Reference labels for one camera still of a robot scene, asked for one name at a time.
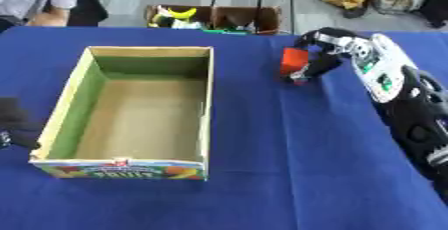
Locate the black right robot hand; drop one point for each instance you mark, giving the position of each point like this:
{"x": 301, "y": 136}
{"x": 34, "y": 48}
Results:
{"x": 321, "y": 64}

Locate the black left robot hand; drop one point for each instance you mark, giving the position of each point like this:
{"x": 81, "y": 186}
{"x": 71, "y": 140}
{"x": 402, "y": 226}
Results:
{"x": 14, "y": 124}

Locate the red block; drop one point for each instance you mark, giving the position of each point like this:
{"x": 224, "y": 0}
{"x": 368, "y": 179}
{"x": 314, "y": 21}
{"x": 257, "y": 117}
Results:
{"x": 293, "y": 61}

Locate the silver and black right robot arm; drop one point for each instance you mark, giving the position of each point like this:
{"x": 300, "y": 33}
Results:
{"x": 402, "y": 87}

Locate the brown cardboard box of toys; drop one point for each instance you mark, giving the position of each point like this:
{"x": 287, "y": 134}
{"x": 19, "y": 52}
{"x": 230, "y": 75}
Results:
{"x": 233, "y": 19}

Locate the cardboard box with green inside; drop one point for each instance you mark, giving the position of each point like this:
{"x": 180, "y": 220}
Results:
{"x": 131, "y": 114}

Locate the black bag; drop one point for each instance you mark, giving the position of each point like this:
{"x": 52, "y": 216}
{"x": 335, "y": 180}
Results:
{"x": 87, "y": 2}

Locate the yellow toy banana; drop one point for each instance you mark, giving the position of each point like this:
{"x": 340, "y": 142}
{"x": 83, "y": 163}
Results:
{"x": 182, "y": 13}

